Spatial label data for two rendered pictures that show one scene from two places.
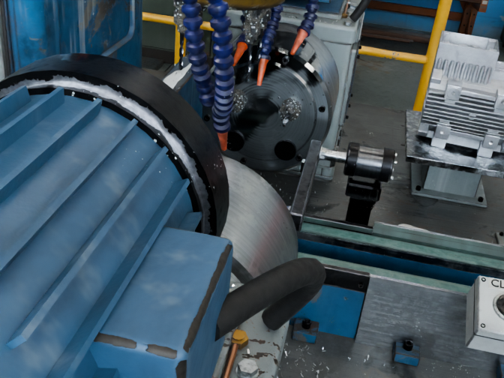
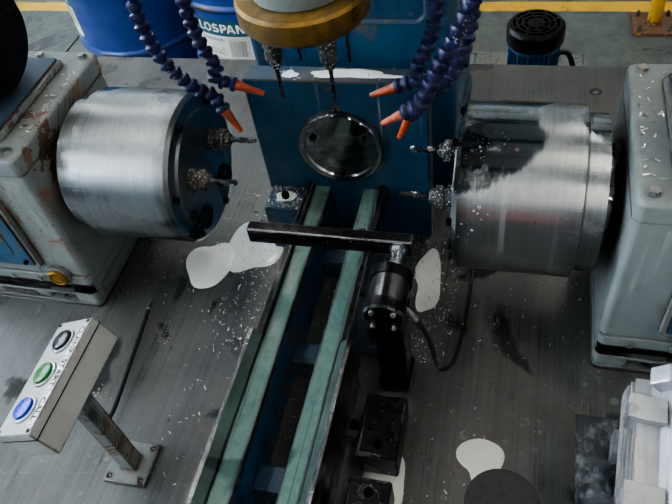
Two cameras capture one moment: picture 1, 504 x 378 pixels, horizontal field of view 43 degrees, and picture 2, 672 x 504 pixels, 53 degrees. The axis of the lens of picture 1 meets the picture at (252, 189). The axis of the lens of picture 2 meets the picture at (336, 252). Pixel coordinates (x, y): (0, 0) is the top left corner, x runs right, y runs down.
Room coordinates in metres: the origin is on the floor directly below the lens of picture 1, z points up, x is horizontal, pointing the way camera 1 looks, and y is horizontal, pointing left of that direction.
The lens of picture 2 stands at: (1.04, -0.76, 1.76)
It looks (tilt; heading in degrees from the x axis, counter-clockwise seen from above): 49 degrees down; 103
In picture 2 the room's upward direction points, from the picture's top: 11 degrees counter-clockwise
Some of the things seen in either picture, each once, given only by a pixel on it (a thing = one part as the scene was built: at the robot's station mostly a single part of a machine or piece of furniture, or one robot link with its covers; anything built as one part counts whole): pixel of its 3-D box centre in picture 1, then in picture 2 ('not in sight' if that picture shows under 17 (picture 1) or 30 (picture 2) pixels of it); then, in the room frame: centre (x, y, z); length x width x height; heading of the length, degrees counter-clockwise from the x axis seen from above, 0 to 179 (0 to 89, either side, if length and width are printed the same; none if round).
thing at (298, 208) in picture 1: (307, 181); (328, 238); (0.89, -0.09, 1.01); 0.26 x 0.04 x 0.03; 171
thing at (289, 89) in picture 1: (274, 90); (543, 189); (1.20, -0.02, 1.04); 0.41 x 0.25 x 0.25; 171
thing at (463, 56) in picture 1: (465, 57); not in sight; (1.34, -0.42, 1.11); 0.12 x 0.11 x 0.07; 76
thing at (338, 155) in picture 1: (340, 157); (394, 267); (0.98, -0.15, 1.01); 0.08 x 0.02 x 0.02; 81
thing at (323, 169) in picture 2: not in sight; (340, 148); (0.89, 0.12, 1.02); 0.15 x 0.02 x 0.15; 171
